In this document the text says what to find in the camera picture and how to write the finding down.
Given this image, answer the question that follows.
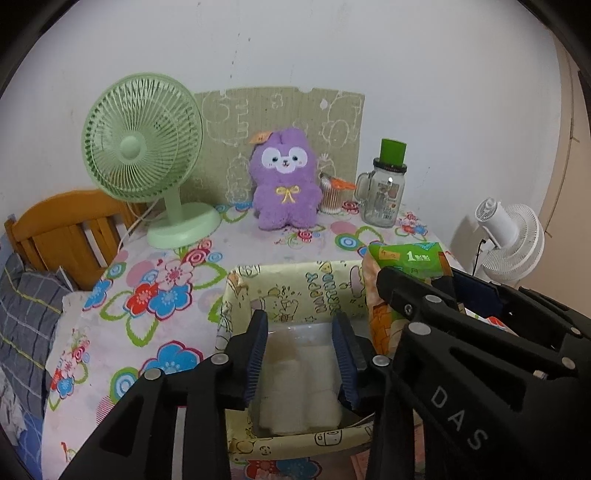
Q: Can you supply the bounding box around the wooden headboard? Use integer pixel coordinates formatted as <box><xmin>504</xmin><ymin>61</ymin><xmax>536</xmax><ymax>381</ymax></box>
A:
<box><xmin>4</xmin><ymin>188</ymin><xmax>144</xmax><ymax>291</ymax></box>

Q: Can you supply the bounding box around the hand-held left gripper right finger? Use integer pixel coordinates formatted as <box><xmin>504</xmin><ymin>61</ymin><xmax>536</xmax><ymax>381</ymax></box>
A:
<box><xmin>331</xmin><ymin>313</ymin><xmax>402</xmax><ymax>480</ymax></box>

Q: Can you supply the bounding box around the grey plaid pillow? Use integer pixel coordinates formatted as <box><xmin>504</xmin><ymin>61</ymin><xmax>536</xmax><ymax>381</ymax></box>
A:
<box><xmin>0</xmin><ymin>251</ymin><xmax>75</xmax><ymax>407</ymax></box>

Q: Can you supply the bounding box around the beige door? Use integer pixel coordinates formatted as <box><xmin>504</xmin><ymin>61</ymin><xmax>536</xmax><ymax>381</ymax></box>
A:
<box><xmin>540</xmin><ymin>46</ymin><xmax>591</xmax><ymax>319</ymax></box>

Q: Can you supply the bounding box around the cotton swab jar orange lid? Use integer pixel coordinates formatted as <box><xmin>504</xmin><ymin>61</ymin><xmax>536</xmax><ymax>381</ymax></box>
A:
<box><xmin>318</xmin><ymin>173</ymin><xmax>357</xmax><ymax>215</ymax></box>

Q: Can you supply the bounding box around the blue bedsheet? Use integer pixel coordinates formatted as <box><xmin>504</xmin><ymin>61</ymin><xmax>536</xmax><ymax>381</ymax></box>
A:
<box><xmin>0</xmin><ymin>383</ymin><xmax>47</xmax><ymax>480</ymax></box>

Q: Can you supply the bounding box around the green desk fan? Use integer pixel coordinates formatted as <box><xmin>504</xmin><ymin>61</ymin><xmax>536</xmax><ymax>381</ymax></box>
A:
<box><xmin>83</xmin><ymin>73</ymin><xmax>222</xmax><ymax>250</ymax></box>

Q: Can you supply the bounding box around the purple plush toy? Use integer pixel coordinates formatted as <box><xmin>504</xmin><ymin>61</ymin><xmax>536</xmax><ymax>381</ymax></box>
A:
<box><xmin>249</xmin><ymin>128</ymin><xmax>322</xmax><ymax>232</ymax></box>

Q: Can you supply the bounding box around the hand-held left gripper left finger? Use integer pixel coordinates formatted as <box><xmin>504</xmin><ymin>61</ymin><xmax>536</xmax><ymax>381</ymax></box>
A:
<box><xmin>60</xmin><ymin>309</ymin><xmax>269</xmax><ymax>480</ymax></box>

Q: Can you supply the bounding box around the yellow printed storage box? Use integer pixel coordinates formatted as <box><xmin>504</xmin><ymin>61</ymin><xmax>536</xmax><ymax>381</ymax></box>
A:
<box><xmin>216</xmin><ymin>259</ymin><xmax>384</xmax><ymax>462</ymax></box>

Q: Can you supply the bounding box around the white standing fan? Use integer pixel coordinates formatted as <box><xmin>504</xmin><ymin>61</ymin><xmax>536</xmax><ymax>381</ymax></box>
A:
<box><xmin>471</xmin><ymin>198</ymin><xmax>546</xmax><ymax>283</ymax></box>

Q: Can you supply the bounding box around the white crumpled cloth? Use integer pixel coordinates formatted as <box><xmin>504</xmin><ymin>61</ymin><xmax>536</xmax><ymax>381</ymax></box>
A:
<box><xmin>0</xmin><ymin>383</ymin><xmax>24</xmax><ymax>437</ymax></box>

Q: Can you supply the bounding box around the white fan cable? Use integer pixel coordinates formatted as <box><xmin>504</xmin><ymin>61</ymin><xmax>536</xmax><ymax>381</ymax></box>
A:
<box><xmin>115</xmin><ymin>203</ymin><xmax>162</xmax><ymax>259</ymax></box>

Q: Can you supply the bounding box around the glass mug jar green lid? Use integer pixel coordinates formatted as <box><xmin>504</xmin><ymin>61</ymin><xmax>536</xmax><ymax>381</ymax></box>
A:
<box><xmin>355</xmin><ymin>137</ymin><xmax>409</xmax><ymax>228</ymax></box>

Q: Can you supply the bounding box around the green and orange snack packet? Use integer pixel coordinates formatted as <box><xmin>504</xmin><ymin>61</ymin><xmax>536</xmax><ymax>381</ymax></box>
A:
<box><xmin>362</xmin><ymin>242</ymin><xmax>455</xmax><ymax>356</ymax></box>

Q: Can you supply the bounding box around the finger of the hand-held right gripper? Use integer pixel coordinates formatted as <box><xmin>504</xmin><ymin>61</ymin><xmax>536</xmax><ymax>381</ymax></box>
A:
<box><xmin>455</xmin><ymin>272</ymin><xmax>591</xmax><ymax>340</ymax></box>
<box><xmin>376</xmin><ymin>267</ymin><xmax>591</xmax><ymax>384</ymax></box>

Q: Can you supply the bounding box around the floral tablecloth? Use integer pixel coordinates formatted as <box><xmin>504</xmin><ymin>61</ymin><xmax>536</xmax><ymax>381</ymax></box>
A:
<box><xmin>41</xmin><ymin>203</ymin><xmax>455</xmax><ymax>480</ymax></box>

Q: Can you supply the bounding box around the green printed cardboard sheet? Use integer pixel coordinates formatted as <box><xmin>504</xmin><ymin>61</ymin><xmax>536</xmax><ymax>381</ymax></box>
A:
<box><xmin>193</xmin><ymin>87</ymin><xmax>365</xmax><ymax>208</ymax></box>

